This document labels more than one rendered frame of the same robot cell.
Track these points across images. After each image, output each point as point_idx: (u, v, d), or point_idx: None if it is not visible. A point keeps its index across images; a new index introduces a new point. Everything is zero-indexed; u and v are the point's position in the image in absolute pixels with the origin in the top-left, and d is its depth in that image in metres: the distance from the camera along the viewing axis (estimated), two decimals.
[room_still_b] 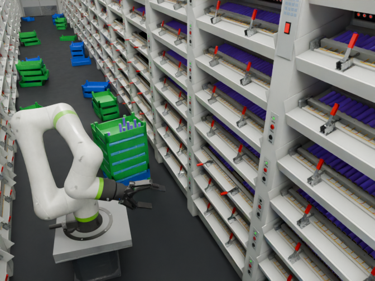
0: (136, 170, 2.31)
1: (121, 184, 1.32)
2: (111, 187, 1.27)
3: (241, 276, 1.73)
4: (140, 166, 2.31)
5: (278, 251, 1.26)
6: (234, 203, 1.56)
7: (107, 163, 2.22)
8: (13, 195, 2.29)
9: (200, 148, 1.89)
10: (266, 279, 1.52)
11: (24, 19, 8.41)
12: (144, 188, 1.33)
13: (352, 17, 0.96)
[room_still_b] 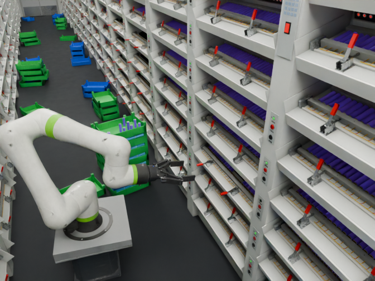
0: None
1: None
2: None
3: (241, 276, 1.73)
4: None
5: (278, 251, 1.26)
6: (234, 203, 1.56)
7: None
8: (13, 195, 2.29)
9: (200, 148, 1.89)
10: (266, 279, 1.52)
11: (24, 19, 8.41)
12: (166, 162, 1.52)
13: (352, 17, 0.96)
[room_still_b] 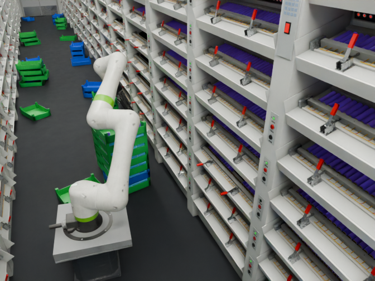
0: (136, 170, 2.31)
1: None
2: None
3: (241, 276, 1.73)
4: (140, 166, 2.31)
5: (278, 251, 1.26)
6: (234, 203, 1.56)
7: (107, 163, 2.22)
8: (13, 195, 2.29)
9: (200, 148, 1.89)
10: (266, 279, 1.52)
11: (24, 19, 8.41)
12: (127, 100, 2.12)
13: (352, 17, 0.96)
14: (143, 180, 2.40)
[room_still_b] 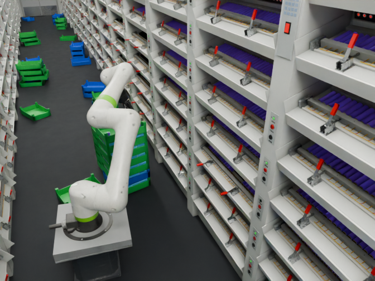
0: (136, 170, 2.31)
1: None
2: None
3: (241, 276, 1.73)
4: (140, 166, 2.31)
5: (278, 251, 1.26)
6: (234, 203, 1.56)
7: (107, 163, 2.22)
8: (13, 195, 2.29)
9: (200, 148, 1.89)
10: (266, 279, 1.52)
11: (24, 19, 8.41)
12: (133, 110, 2.15)
13: (352, 17, 0.96)
14: (143, 180, 2.40)
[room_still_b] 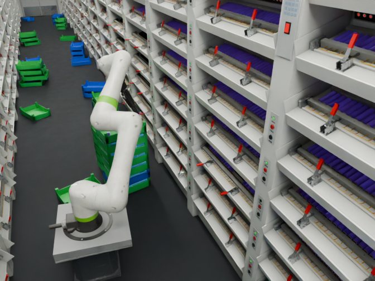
0: (136, 170, 2.31)
1: None
2: None
3: (241, 276, 1.73)
4: (140, 166, 2.31)
5: (278, 251, 1.26)
6: (234, 203, 1.56)
7: (107, 163, 2.22)
8: (13, 195, 2.29)
9: (200, 148, 1.89)
10: (266, 279, 1.52)
11: (24, 19, 8.41)
12: (131, 99, 2.11)
13: (352, 17, 0.96)
14: (143, 180, 2.40)
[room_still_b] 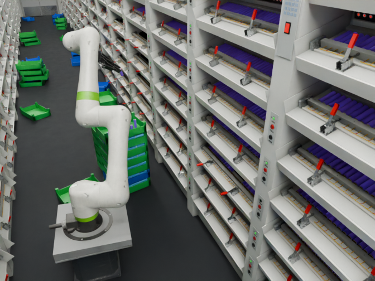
0: (136, 170, 2.31)
1: None
2: None
3: (241, 276, 1.73)
4: (140, 166, 2.31)
5: (278, 251, 1.26)
6: (234, 203, 1.56)
7: (107, 163, 2.22)
8: (13, 195, 2.29)
9: (200, 148, 1.89)
10: (266, 279, 1.52)
11: (24, 19, 8.41)
12: (109, 59, 1.99)
13: (352, 17, 0.96)
14: (143, 180, 2.40)
